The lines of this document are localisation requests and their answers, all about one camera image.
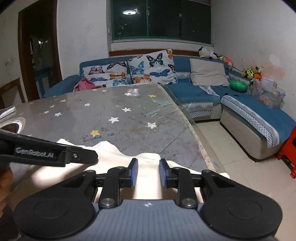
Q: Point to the pink cloth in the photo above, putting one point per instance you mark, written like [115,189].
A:
[86,85]

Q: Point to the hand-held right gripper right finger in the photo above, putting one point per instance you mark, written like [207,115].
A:
[162,172]

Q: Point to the brown plush bear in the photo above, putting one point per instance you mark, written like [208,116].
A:
[252,73]

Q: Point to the dark wooden door frame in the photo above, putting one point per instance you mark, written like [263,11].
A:
[23,58]

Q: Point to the clear plastic storage box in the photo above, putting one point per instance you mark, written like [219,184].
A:
[268,93]

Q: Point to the person's left hand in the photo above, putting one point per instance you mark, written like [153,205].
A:
[5,185]

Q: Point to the black white plush toy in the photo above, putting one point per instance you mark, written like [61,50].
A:
[207,52]

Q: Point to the white power strip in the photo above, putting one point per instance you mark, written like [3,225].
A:
[7,113]

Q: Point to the grey patterned cloth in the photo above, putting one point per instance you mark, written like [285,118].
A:
[209,90]

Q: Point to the green round toy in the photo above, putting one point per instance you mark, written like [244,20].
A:
[238,85]

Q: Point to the pink plush toys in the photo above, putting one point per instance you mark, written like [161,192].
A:
[225,60]

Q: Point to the blue corner sofa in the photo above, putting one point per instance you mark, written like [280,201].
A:
[242,109]

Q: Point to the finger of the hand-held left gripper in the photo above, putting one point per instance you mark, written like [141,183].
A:
[85,157]

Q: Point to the plain grey pillow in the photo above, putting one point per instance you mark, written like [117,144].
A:
[208,71]

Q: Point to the black round induction cooktop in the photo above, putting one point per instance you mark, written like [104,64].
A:
[10,127]

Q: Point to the green framed window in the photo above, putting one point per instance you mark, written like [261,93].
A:
[161,18]

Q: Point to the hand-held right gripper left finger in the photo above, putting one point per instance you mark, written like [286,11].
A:
[134,172]

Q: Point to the wide butterfly print pillow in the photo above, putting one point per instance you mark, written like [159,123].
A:
[104,74]

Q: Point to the square butterfly print pillow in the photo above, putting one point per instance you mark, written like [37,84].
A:
[152,67]

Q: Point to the cream sweatpants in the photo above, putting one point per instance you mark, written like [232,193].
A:
[148,176]

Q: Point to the blue stool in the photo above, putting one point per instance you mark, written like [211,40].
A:
[43,81]

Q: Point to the red plastic stool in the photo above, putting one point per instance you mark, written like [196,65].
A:
[288,150]

